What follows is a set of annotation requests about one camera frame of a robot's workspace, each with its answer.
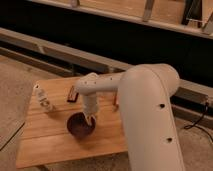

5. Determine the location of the dark purple ceramic bowl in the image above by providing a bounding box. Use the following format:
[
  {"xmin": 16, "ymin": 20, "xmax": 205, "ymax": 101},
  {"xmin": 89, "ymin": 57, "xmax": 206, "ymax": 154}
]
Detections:
[{"xmin": 67, "ymin": 112, "xmax": 96, "ymax": 139}]

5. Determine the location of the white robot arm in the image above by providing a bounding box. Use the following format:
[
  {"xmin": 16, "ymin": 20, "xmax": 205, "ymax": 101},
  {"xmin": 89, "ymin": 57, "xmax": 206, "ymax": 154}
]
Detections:
[{"xmin": 75, "ymin": 64, "xmax": 185, "ymax": 171}]

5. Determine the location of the dark brown small box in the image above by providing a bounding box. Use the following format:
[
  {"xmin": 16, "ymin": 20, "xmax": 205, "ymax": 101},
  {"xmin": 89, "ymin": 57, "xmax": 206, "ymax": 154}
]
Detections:
[{"xmin": 67, "ymin": 87, "xmax": 78, "ymax": 102}]

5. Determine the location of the orange carrot toy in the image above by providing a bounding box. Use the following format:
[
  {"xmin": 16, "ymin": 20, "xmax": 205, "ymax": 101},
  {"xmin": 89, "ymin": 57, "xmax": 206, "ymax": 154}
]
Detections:
[{"xmin": 113, "ymin": 92, "xmax": 119, "ymax": 107}]

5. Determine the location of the black cable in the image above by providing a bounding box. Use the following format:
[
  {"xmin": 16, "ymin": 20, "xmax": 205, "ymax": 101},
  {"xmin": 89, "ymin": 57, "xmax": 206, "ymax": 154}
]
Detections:
[{"xmin": 182, "ymin": 101, "xmax": 213, "ymax": 141}]

